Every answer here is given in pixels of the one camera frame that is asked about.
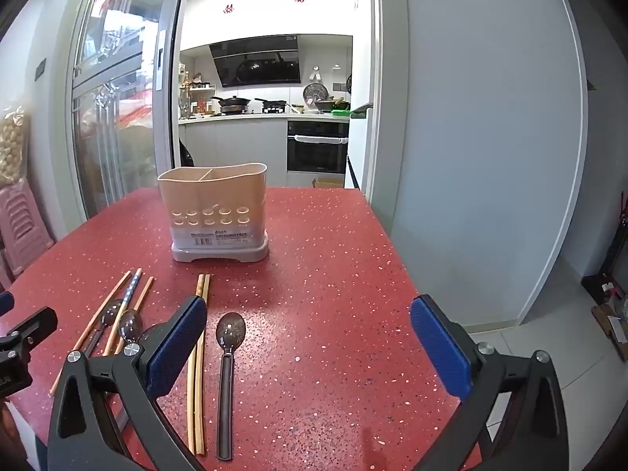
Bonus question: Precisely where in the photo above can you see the pink plastic stool stack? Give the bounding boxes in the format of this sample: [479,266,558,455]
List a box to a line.
[0,179,55,286]

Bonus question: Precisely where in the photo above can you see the black built-in oven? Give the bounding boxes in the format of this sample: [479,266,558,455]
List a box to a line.
[287,120,350,175]

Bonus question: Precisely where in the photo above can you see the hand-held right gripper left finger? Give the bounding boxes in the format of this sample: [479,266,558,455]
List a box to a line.
[46,296,209,471]

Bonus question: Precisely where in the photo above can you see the blue patterned chopstick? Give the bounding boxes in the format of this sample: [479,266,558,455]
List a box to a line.
[103,268,143,356]

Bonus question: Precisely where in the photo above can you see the glass sliding door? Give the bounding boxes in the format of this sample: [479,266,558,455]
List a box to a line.
[66,0,190,221]

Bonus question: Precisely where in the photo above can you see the bag of beige balls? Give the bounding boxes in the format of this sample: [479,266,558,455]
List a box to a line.
[0,105,31,185]

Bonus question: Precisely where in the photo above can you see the beige utensil holder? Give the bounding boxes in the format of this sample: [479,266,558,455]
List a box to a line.
[157,162,271,264]

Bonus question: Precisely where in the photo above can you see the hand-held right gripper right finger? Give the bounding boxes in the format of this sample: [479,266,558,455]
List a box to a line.
[409,294,571,471]

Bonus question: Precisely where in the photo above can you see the dark translucent spoon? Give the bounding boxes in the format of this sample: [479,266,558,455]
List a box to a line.
[114,309,144,354]
[216,312,246,462]
[83,299,126,354]
[140,324,170,347]

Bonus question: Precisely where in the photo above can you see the black wok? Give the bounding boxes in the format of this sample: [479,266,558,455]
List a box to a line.
[212,95,251,115]

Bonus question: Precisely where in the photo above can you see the white kitchen cabinet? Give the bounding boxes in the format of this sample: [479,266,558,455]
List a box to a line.
[177,111,352,188]

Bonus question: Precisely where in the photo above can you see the black range hood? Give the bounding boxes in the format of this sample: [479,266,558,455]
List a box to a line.
[209,35,301,88]

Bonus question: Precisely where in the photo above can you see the floor clutter pile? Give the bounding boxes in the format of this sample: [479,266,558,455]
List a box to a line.
[581,275,628,345]

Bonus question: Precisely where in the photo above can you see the plain wooden chopstick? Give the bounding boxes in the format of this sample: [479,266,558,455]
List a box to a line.
[195,275,212,456]
[104,277,154,356]
[50,269,134,396]
[187,274,205,455]

